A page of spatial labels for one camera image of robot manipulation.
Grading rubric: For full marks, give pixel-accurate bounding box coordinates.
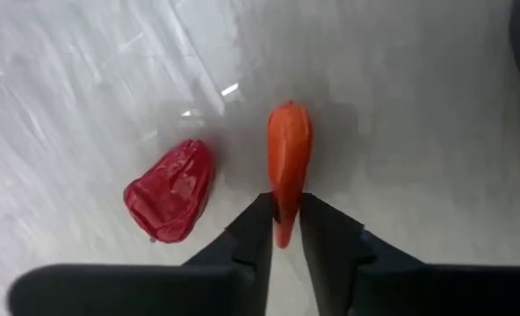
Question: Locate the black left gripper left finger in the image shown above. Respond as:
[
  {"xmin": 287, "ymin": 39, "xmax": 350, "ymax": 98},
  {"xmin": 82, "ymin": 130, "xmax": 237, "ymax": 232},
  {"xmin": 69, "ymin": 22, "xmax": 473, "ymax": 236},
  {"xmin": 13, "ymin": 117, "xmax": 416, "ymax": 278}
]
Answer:
[{"xmin": 7, "ymin": 191, "xmax": 275, "ymax": 316}]

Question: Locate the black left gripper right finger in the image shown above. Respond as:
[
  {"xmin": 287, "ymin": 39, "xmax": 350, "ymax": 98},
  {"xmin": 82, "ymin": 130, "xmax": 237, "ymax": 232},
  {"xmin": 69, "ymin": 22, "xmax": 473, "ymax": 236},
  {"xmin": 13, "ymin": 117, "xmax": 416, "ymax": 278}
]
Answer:
[{"xmin": 298, "ymin": 191, "xmax": 520, "ymax": 316}]

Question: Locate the orange carrot toy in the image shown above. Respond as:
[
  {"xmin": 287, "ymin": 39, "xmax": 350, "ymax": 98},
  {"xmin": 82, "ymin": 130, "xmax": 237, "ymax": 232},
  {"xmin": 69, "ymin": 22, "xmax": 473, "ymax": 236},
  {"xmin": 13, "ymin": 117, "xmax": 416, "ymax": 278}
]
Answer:
[{"xmin": 266, "ymin": 99, "xmax": 314, "ymax": 250}]

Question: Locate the red pepper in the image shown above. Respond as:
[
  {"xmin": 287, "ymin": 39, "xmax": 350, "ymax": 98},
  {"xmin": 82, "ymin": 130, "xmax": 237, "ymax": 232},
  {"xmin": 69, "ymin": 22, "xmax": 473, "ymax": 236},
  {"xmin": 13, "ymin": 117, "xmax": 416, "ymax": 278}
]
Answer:
[{"xmin": 122, "ymin": 139, "xmax": 217, "ymax": 245}]

